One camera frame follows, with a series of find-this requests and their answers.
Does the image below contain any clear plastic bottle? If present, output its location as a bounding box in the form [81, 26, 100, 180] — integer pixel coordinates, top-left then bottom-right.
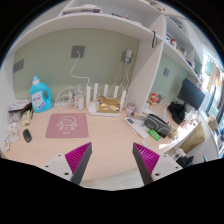
[74, 85, 84, 111]

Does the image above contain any white power adapter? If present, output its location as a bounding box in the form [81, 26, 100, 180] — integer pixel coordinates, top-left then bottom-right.
[122, 49, 132, 63]

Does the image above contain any cardboard box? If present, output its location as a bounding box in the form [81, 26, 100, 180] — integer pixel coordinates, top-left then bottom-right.
[180, 122, 205, 153]

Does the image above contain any white wifi router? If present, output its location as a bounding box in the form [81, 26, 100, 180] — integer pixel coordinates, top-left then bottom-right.
[86, 83, 126, 117]

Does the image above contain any black computer mouse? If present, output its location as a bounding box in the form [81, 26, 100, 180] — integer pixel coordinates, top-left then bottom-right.
[23, 129, 32, 143]

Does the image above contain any pile of snack packets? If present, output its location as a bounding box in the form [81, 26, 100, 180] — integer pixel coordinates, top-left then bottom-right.
[4, 99, 32, 151]

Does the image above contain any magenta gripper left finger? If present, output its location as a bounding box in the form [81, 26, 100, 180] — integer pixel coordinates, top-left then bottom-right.
[65, 142, 92, 185]

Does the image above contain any blue detergent bottle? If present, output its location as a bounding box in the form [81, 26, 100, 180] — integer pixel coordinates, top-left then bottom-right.
[30, 75, 53, 113]

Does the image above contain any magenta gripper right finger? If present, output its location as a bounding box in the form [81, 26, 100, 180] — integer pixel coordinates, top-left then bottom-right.
[132, 143, 160, 185]

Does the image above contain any black bag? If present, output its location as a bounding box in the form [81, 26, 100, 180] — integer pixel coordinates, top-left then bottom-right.
[167, 102, 186, 124]

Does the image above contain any coiled white cable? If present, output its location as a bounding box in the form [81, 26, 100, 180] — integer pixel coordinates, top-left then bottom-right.
[54, 86, 74, 108]

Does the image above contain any pink mouse pad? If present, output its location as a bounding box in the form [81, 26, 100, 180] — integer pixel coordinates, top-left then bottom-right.
[45, 113, 89, 138]

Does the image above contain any white remote control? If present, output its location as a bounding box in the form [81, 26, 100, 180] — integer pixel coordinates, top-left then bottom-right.
[124, 117, 149, 139]

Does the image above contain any white wall shelf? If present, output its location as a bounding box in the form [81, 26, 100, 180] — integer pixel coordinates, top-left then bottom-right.
[9, 0, 202, 111]

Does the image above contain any black computer monitor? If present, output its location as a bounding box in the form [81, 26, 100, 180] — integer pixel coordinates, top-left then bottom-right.
[177, 79, 205, 110]

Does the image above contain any gold foil bag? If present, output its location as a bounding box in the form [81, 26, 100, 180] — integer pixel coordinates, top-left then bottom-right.
[97, 96, 120, 113]

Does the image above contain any grey pencil case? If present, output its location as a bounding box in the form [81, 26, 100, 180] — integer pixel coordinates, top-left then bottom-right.
[144, 114, 170, 138]

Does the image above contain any small white jar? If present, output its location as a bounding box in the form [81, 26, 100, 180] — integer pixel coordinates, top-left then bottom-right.
[126, 103, 136, 116]

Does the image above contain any green small box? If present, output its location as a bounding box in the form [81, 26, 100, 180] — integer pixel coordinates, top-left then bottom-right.
[148, 129, 160, 141]

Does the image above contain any grey wall socket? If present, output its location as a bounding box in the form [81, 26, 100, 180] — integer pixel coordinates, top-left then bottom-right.
[71, 46, 85, 58]

